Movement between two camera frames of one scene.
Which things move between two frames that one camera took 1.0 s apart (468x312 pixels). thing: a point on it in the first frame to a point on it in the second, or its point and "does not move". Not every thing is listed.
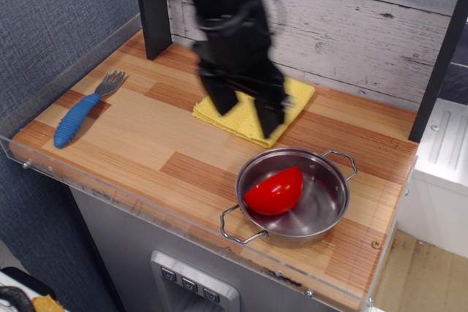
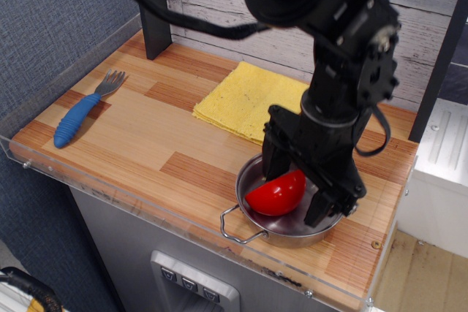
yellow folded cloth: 243,118 does not move
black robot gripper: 238,44 to 320,142
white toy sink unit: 434,209 does not move
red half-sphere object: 278,193 does not move
